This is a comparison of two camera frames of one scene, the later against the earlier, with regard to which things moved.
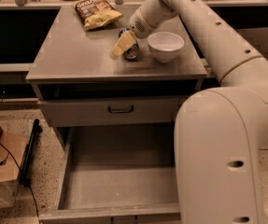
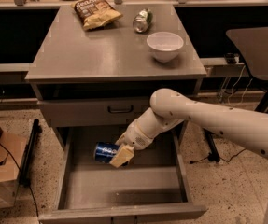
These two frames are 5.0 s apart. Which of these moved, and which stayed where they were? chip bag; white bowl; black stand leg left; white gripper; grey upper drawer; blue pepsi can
Moved: white gripper; blue pepsi can
Stayed: white bowl; grey upper drawer; black stand leg left; chip bag
